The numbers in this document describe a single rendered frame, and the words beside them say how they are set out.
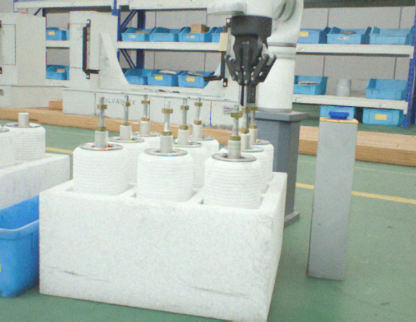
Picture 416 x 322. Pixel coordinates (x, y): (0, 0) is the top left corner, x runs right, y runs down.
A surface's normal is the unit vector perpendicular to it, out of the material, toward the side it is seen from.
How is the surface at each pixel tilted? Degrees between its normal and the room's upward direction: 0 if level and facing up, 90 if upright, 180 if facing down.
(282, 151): 90
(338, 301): 0
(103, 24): 90
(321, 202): 90
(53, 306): 0
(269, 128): 90
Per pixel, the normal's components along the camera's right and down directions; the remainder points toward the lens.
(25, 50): 0.88, 0.11
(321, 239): -0.21, 0.14
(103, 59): -0.47, 0.11
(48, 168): 0.97, 0.08
